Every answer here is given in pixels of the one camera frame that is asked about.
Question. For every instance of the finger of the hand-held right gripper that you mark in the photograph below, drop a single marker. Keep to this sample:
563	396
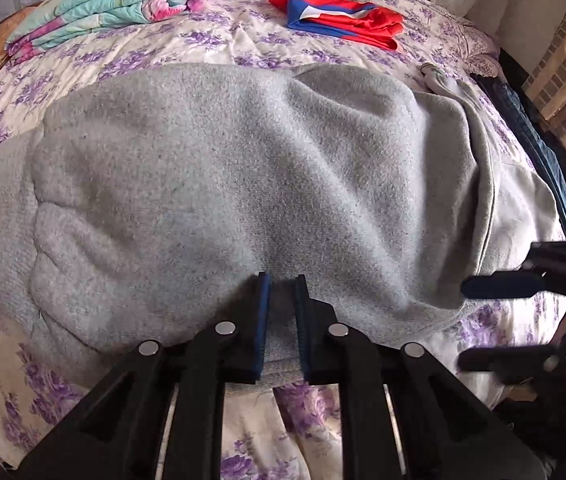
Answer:
498	359
498	286

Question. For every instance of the grey sweatshirt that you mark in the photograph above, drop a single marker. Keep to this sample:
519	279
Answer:
243	200

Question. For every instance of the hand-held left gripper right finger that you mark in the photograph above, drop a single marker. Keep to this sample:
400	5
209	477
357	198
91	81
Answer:
302	325

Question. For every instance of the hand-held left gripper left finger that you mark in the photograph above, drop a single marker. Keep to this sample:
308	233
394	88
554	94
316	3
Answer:
262	320

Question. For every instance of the folded colourful floral blanket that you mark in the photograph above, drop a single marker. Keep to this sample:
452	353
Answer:
108	0

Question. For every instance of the red and blue garment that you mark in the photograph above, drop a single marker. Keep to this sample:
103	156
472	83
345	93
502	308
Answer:
348	17

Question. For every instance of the dark blue jeans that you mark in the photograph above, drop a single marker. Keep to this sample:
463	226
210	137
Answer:
533	130

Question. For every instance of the floral purple bed quilt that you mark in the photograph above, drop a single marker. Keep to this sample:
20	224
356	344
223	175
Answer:
258	35

